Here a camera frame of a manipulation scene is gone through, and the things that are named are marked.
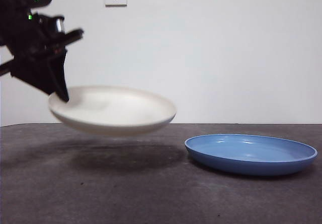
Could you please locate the white round plate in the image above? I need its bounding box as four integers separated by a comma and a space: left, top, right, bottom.
48, 85, 177, 137

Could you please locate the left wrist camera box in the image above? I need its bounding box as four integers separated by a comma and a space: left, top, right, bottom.
37, 14, 67, 35

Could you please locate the blue round plate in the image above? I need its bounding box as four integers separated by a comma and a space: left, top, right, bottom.
184, 133, 318, 176

